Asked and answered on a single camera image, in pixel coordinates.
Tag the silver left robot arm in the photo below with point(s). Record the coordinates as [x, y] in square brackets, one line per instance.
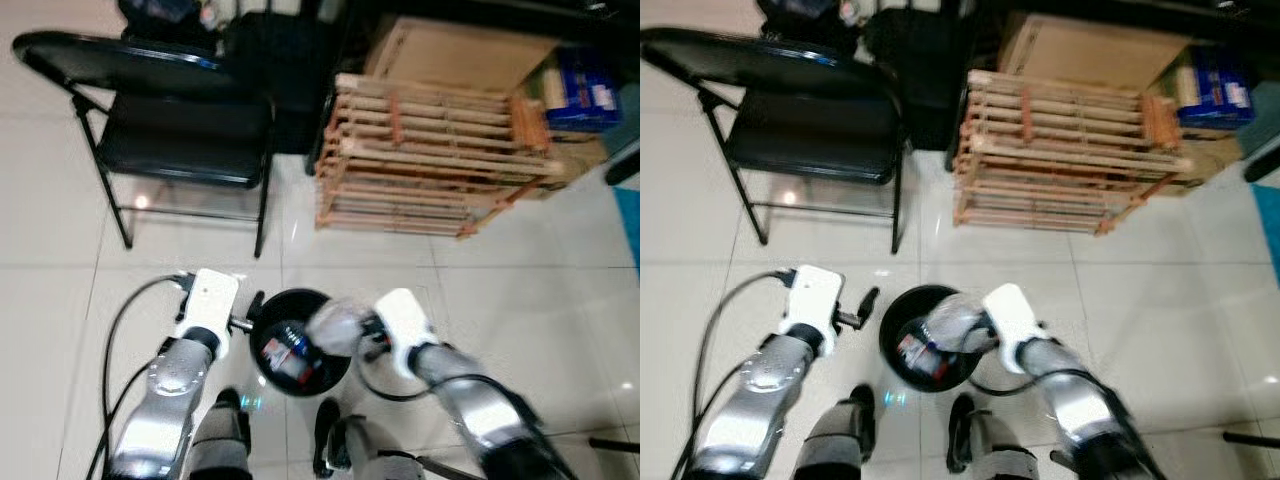
[755, 400]
[165, 400]

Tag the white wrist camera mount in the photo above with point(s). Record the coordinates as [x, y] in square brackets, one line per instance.
[208, 300]
[1015, 318]
[405, 325]
[812, 298]

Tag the dark black furniture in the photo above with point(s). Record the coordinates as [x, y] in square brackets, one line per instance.
[285, 70]
[920, 65]

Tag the robot right leg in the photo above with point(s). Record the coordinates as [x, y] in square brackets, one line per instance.
[995, 450]
[365, 455]

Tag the blue mat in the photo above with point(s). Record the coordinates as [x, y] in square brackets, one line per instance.
[1270, 230]
[628, 225]

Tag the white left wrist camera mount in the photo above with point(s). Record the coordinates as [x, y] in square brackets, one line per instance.
[812, 298]
[208, 300]

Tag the black rod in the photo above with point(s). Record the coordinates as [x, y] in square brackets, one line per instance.
[615, 445]
[1250, 439]

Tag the blue printed box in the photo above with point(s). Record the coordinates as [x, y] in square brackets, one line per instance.
[1218, 88]
[585, 92]

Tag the robot leg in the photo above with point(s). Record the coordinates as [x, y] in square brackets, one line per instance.
[995, 450]
[220, 440]
[840, 435]
[365, 455]

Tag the black round rubbish bin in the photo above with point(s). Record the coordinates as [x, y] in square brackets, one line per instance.
[900, 310]
[325, 375]

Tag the wooden slat rack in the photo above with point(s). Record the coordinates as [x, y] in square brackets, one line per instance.
[440, 160]
[1070, 155]

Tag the brown cardboard box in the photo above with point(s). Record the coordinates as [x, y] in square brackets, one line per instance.
[1095, 52]
[460, 55]

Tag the black foil snack wrapper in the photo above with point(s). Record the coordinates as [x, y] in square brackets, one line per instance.
[922, 356]
[290, 352]

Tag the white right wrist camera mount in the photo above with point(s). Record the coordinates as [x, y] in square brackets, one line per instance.
[1015, 318]
[405, 325]

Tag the robot left leg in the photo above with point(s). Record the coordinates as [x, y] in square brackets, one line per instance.
[840, 435]
[220, 440]

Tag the black folding chair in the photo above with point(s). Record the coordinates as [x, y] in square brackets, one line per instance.
[185, 130]
[815, 125]

